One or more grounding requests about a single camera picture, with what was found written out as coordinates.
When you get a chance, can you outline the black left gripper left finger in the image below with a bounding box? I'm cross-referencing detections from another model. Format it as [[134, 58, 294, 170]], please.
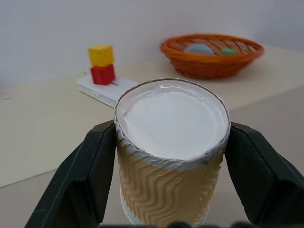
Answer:
[[24, 119, 119, 228]]

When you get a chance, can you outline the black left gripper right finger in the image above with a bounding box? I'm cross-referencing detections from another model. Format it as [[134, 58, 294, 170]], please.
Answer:
[[224, 121, 304, 228]]

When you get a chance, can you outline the brown ribbed paper cup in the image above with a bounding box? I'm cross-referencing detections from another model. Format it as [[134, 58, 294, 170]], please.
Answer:
[[114, 78, 232, 225]]

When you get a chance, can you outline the white flat tray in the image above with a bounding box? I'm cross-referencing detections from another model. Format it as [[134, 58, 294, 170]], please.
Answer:
[[76, 75, 139, 107]]

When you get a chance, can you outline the red cube block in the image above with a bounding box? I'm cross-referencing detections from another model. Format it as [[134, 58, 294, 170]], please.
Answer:
[[90, 63, 116, 86]]

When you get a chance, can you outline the yellow cube block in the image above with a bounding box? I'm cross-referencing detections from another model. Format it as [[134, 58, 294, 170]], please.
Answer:
[[88, 44, 115, 67]]

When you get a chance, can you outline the small green object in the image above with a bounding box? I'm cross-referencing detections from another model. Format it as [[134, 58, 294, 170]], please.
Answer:
[[220, 47, 238, 56]]

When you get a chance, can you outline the orange wicker basket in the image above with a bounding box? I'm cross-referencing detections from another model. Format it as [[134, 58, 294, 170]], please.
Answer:
[[160, 34, 265, 80]]

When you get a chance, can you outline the grey-blue round object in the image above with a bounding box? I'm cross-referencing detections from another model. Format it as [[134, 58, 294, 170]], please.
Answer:
[[184, 43, 213, 56]]

